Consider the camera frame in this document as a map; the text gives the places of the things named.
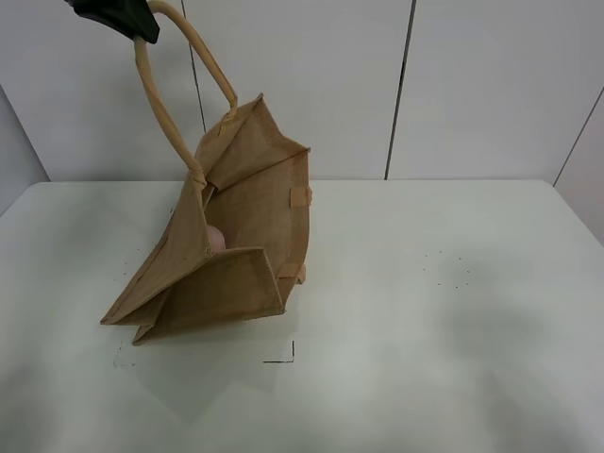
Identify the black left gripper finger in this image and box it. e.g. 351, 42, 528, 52
66, 0, 160, 44

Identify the pink peach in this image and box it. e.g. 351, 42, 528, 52
207, 226, 227, 253

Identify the brown linen tote bag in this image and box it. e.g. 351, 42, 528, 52
102, 1, 312, 344

